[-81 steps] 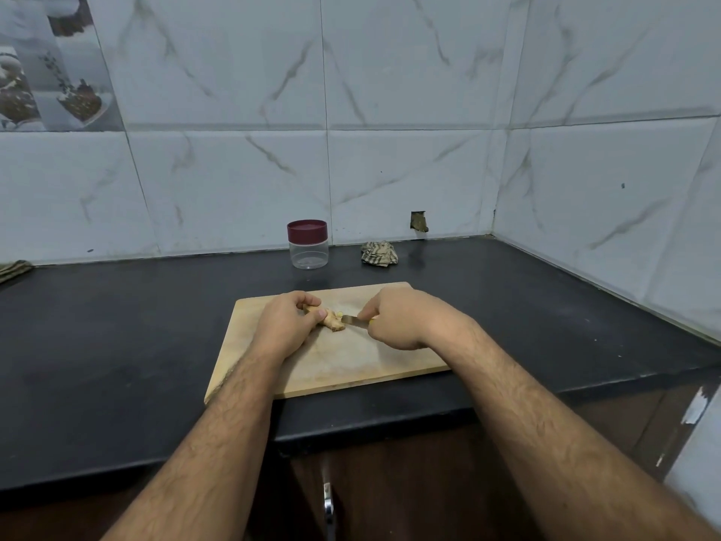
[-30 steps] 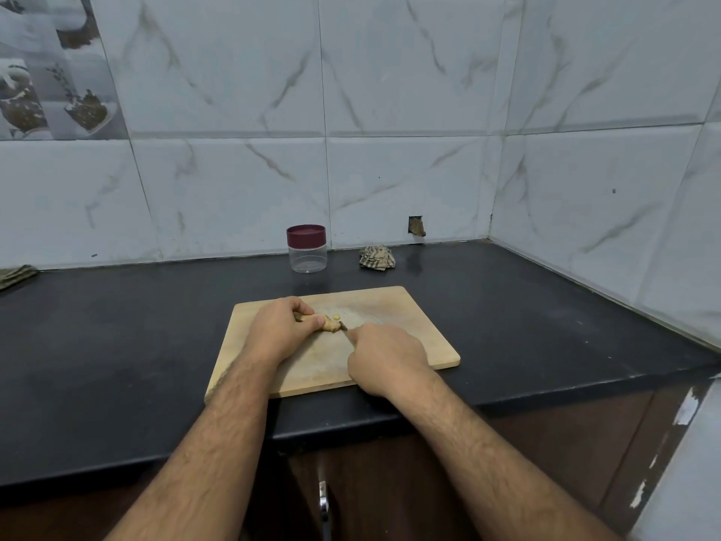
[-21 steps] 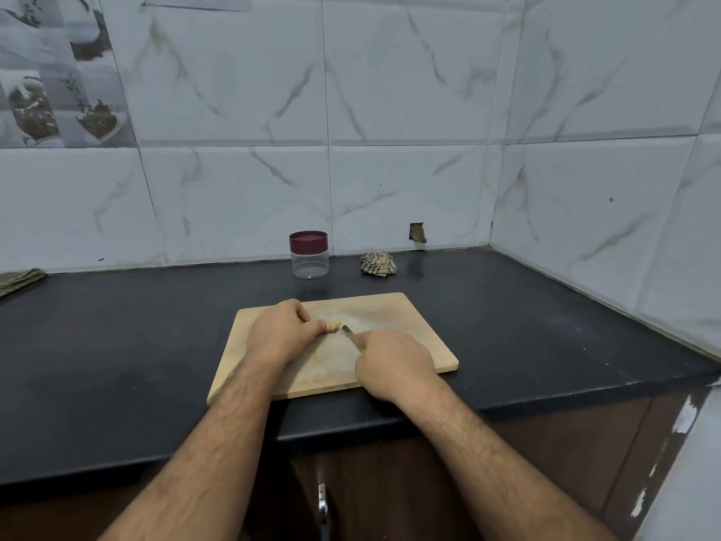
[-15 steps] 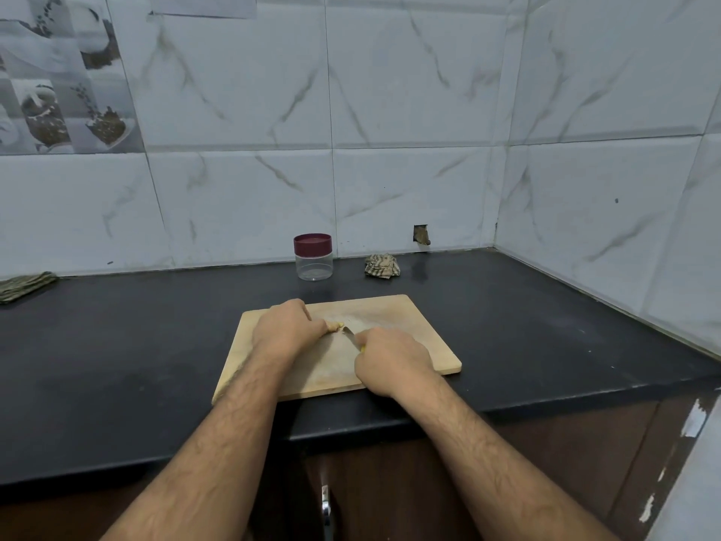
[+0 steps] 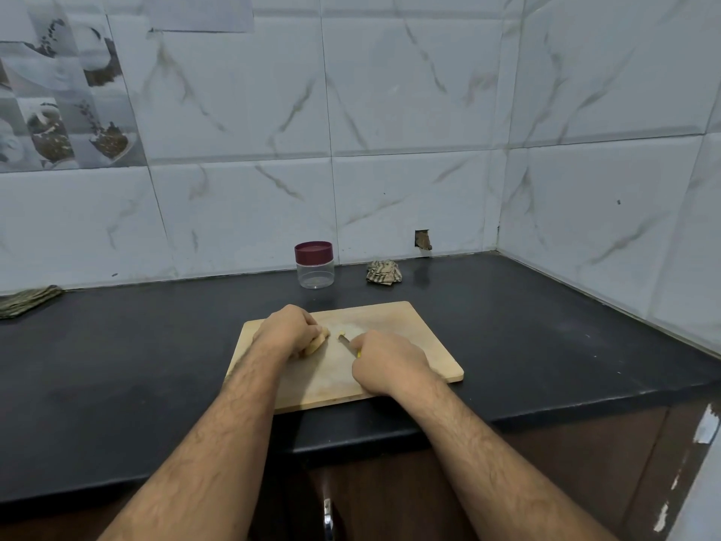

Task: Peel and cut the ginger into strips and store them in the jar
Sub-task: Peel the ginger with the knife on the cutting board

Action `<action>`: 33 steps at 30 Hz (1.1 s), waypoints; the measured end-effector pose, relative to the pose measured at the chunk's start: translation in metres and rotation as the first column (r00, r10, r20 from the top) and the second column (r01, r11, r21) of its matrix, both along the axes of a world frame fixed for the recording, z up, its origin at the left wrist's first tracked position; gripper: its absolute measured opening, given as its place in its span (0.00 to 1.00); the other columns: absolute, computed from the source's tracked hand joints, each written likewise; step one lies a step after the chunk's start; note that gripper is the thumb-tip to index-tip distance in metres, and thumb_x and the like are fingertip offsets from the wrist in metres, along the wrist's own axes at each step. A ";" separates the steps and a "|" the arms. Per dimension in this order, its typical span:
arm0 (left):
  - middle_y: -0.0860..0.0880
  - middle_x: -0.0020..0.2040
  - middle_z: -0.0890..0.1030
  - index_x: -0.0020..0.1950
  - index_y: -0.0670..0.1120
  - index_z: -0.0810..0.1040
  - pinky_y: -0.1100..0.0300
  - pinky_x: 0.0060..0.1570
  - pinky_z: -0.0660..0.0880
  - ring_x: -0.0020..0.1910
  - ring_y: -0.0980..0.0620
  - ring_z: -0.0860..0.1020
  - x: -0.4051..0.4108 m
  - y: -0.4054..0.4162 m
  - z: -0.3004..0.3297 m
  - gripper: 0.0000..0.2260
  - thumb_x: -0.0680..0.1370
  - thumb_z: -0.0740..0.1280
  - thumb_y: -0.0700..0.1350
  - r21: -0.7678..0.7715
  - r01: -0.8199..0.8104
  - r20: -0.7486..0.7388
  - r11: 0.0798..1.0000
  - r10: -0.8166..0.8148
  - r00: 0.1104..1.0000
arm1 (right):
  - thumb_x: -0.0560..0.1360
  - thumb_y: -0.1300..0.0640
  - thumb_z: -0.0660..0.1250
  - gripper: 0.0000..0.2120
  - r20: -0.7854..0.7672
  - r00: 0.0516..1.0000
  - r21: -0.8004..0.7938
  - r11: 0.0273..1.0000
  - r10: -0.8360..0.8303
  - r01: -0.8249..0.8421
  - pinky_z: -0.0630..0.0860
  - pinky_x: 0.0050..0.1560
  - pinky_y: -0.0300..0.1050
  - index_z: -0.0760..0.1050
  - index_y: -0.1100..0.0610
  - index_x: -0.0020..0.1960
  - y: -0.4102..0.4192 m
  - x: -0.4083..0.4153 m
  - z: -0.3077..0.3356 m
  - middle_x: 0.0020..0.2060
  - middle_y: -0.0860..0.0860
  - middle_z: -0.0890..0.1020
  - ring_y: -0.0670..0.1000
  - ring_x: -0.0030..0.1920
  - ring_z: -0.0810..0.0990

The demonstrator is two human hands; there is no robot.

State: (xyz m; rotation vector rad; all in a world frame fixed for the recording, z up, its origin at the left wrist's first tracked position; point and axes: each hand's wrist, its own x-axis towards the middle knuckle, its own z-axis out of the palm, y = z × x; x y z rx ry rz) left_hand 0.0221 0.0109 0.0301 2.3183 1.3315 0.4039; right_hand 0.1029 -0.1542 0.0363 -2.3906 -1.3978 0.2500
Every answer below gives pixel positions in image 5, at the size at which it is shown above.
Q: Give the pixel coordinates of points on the decorative picture tiles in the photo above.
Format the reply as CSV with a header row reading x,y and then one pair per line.
x,y
62,101

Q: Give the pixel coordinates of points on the person's left hand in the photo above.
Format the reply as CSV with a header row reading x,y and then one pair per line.
x,y
287,334

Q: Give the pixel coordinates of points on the brown wooden cabinet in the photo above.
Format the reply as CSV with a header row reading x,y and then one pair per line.
x,y
586,479

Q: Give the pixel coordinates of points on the person's right forearm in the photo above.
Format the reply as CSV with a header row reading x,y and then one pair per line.
x,y
496,479

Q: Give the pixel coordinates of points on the person's left forearm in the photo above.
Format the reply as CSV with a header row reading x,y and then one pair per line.
x,y
209,467

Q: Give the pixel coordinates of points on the person's right hand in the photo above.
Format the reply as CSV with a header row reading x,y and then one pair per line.
x,y
389,361

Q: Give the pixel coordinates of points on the wooden cutting board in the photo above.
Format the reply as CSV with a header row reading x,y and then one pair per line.
x,y
434,357

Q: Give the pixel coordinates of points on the black countertop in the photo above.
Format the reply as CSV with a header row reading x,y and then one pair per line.
x,y
113,377

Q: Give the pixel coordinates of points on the clear jar maroon lid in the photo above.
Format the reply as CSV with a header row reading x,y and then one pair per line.
x,y
315,277

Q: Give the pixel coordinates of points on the beige ginger root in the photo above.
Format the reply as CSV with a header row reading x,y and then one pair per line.
x,y
315,345

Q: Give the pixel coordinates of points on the crumpled patterned cloth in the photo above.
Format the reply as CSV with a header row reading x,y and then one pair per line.
x,y
383,272

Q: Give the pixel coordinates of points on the folded green cloth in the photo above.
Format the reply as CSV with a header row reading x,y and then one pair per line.
x,y
28,302

